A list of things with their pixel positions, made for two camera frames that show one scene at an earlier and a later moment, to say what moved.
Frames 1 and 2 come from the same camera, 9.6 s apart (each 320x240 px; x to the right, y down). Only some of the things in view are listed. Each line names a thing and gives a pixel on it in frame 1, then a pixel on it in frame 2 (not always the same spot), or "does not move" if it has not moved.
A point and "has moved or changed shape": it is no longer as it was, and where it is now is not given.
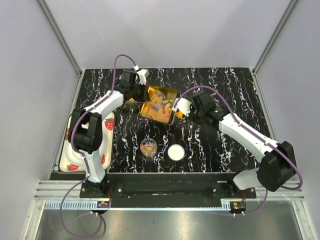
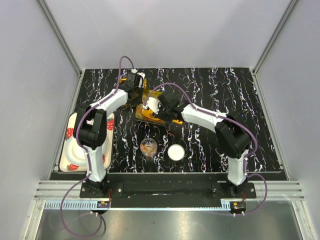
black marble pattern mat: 140,146 does not move
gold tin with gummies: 159,106 has moved or changed shape
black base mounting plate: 167,186 does not move
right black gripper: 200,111 → 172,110
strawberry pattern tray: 71,160 does not move
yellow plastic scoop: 179,114 has moved or changed shape
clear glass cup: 148,147 does not move
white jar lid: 176,152 does not move
